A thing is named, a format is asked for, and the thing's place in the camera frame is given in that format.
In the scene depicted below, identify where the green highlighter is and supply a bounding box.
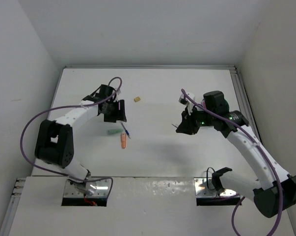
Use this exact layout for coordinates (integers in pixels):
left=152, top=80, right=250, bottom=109
left=107, top=128, right=123, bottom=135

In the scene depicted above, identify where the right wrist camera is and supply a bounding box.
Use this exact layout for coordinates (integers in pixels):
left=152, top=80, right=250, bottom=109
left=179, top=93, right=195, bottom=113

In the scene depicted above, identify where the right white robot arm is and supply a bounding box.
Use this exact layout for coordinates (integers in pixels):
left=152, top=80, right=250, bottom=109
left=176, top=89, right=296, bottom=218

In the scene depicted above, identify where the teal round organizer container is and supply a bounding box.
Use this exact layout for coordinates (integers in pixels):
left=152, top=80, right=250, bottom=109
left=223, top=100, right=230, bottom=112

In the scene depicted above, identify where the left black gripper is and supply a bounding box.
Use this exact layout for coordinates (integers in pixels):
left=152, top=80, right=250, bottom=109
left=102, top=99, right=127, bottom=122

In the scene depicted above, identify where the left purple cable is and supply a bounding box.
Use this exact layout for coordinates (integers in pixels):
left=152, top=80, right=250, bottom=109
left=20, top=77, right=123, bottom=201

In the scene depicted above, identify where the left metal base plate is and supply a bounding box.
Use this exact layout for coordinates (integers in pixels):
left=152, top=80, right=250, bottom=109
left=63, top=178, right=111, bottom=198

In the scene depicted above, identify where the blue ballpoint pen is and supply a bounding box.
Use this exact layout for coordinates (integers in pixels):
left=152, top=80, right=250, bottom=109
left=121, top=122, right=131, bottom=139

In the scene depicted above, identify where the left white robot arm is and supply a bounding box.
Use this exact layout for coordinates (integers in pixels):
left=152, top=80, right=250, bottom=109
left=34, top=85, right=127, bottom=182

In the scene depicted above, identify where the metal base plate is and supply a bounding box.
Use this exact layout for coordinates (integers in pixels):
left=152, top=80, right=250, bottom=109
left=63, top=178, right=111, bottom=198
left=194, top=177, right=239, bottom=199

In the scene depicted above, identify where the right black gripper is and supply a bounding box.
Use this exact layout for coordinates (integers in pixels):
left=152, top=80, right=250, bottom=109
left=176, top=105, right=215, bottom=135

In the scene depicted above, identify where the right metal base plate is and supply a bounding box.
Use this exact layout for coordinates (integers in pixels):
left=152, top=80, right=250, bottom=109
left=194, top=177, right=239, bottom=199

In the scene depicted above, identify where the orange highlighter lower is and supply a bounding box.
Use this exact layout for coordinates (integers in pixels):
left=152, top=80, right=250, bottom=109
left=120, top=133, right=127, bottom=149

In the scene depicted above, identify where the small gold eraser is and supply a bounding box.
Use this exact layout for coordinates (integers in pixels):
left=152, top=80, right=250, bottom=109
left=134, top=97, right=141, bottom=102

